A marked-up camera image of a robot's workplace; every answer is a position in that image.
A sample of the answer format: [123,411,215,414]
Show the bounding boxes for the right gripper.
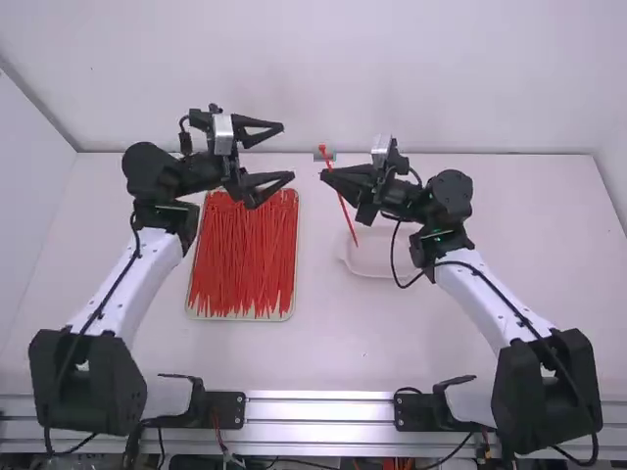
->
[318,154,412,227]

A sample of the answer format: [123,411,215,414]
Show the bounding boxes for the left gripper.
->
[188,105,297,211]

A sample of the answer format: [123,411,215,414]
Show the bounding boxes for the orange cable tie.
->
[316,142,361,249]

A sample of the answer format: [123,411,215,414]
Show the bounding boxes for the white dish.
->
[334,222,422,280]

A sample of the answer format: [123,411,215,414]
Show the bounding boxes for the pale tray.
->
[184,187,303,323]

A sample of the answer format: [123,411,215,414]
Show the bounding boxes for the silver rails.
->
[0,389,627,461]

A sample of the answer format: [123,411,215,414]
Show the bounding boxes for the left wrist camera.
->
[212,114,237,157]

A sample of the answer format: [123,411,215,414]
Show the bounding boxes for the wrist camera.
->
[212,114,237,157]
[370,134,399,170]

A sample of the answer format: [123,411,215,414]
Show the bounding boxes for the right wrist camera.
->
[370,134,399,170]

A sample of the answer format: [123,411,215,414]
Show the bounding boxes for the black cable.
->
[176,115,195,156]
[389,214,428,290]

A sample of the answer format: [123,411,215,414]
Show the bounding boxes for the row of orange cable ties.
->
[187,189,300,318]

